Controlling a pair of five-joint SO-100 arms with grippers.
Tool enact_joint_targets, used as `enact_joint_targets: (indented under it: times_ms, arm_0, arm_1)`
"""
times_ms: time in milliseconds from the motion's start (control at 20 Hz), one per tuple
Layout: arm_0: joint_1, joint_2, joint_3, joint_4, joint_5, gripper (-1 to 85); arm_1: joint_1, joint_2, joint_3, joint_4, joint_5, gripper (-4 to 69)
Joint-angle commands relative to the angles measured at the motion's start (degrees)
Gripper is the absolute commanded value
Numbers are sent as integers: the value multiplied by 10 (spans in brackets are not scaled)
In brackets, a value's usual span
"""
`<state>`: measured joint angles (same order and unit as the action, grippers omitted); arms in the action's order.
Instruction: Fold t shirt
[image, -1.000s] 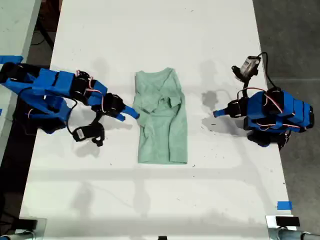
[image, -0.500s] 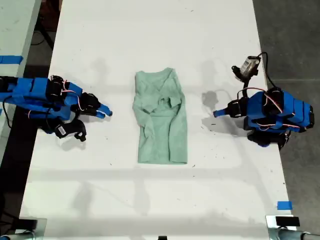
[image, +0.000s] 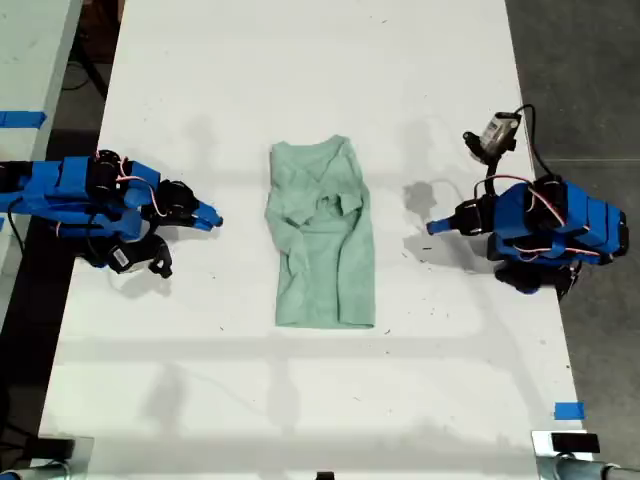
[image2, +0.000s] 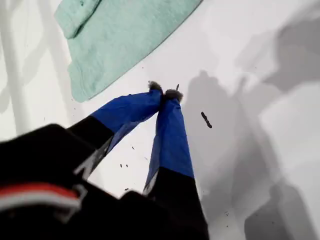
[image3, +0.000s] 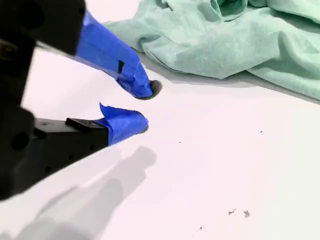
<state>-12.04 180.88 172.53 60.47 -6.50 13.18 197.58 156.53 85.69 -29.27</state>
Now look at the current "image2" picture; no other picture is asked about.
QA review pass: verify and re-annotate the red white motor wire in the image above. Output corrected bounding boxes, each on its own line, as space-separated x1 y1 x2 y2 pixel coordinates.
0 183 88 219

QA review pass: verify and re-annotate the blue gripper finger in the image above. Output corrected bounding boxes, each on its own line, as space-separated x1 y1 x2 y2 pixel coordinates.
66 80 164 181
142 88 210 240

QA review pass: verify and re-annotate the pale green T-shirt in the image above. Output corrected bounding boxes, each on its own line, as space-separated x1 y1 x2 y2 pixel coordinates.
53 0 205 104

